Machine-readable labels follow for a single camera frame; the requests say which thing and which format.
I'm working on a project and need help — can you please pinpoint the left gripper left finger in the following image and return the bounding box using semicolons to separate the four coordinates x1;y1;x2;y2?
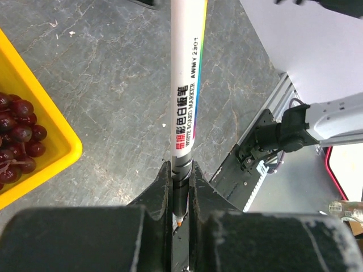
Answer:
1;162;172;271

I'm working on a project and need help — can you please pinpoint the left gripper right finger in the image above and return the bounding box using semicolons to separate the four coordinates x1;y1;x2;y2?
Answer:
188;163;360;271

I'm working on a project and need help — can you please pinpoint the white whiteboard marker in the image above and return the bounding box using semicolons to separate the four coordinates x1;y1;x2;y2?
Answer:
170;1;208;226

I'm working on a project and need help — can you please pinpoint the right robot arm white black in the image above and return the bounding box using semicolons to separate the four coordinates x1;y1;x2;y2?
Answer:
237;93;362;171

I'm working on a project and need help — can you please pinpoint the yellow plastic tray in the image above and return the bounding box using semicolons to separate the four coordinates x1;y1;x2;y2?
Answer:
1;32;82;209

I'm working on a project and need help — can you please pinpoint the dark red grapes bunch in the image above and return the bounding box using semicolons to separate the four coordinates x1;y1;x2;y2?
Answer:
1;92;48;189

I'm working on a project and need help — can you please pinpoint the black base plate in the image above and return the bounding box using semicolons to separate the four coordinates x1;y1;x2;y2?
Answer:
208;109;278;213

